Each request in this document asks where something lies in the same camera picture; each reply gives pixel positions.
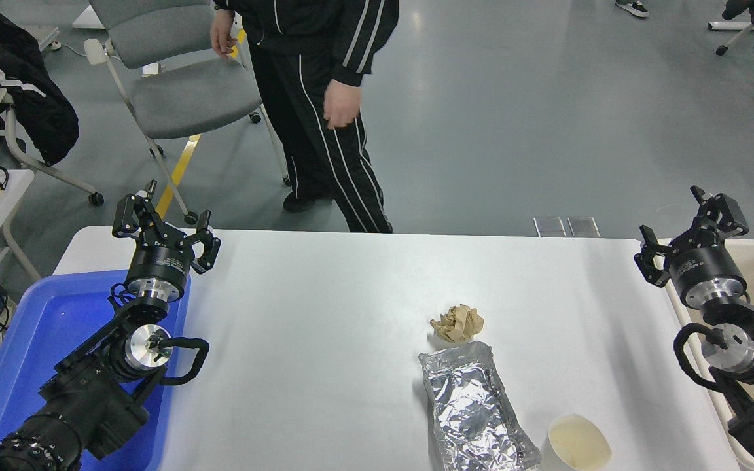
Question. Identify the white paper cup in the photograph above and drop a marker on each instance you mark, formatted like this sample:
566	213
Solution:
576	445

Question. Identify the crumpled silver foil tray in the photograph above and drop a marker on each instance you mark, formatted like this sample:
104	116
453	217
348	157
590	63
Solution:
475	405

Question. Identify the black jacket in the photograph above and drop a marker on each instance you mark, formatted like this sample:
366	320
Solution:
36	111

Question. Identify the crumpled tan paper ball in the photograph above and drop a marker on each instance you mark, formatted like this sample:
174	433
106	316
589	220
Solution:
459	324

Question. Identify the blue plastic tray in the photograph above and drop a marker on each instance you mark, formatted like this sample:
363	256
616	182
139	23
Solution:
43	327

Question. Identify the person's hand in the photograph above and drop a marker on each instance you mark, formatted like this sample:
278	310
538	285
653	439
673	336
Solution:
224	33
341	104

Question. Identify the metal floor plate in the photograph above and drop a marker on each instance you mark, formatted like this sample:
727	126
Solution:
550	226
584	226

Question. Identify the grey padded chair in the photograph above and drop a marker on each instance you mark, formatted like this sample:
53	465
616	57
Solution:
187	98

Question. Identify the white rolling chair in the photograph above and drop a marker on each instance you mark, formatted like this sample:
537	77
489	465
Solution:
734	40

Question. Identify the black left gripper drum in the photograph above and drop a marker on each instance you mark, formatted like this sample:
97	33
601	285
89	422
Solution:
158	263

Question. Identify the white frame chair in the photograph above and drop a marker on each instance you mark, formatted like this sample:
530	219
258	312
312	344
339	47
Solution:
20	154

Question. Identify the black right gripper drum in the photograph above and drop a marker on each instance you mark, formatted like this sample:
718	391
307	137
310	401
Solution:
704	267

